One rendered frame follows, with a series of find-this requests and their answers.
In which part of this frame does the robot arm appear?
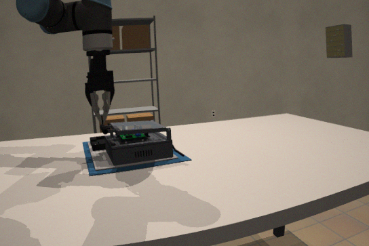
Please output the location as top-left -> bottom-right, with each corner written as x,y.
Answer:
16,0 -> 115,52

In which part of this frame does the green circuit board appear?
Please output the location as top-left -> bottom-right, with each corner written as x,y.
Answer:
119,134 -> 146,140

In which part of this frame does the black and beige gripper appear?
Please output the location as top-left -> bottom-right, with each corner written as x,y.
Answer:
85,49 -> 115,125

